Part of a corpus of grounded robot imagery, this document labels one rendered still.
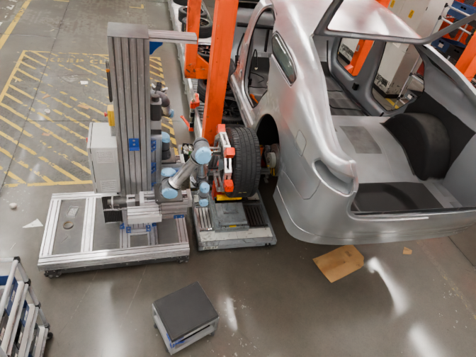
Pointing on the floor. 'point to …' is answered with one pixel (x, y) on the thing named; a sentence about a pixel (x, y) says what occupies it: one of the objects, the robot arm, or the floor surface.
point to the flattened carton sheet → (339, 262)
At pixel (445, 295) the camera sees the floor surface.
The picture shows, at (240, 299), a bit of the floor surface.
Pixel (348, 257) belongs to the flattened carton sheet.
